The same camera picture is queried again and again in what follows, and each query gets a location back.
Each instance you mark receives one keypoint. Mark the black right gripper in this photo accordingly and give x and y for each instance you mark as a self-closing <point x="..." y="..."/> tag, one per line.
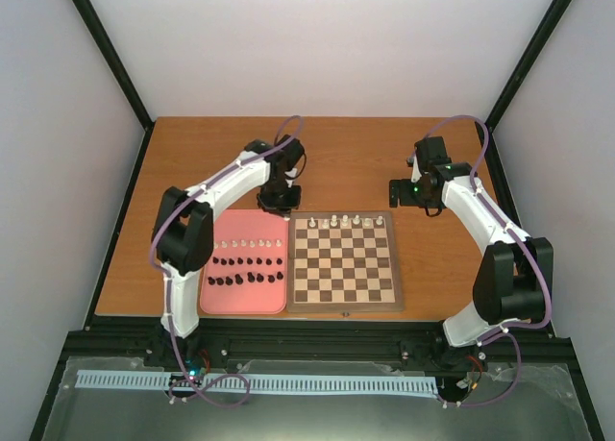
<point x="405" y="196"/>

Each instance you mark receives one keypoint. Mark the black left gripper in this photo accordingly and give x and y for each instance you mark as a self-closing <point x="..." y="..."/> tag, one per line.
<point x="284" y="210"/>

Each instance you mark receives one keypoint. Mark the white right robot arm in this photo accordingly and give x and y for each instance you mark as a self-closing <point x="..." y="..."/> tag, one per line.
<point x="513" y="286"/>

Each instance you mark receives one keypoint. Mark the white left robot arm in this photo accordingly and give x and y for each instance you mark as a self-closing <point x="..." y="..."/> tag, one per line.
<point x="183" y="235"/>

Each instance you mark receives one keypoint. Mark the wooden chess board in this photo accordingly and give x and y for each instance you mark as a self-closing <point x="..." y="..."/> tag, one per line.
<point x="343" y="269"/>

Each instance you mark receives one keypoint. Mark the pink plastic tray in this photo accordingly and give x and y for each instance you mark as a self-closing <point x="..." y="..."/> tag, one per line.
<point x="249" y="298"/>

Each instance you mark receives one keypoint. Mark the light blue cable duct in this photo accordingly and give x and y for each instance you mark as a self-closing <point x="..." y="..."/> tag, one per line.
<point x="260" y="384"/>

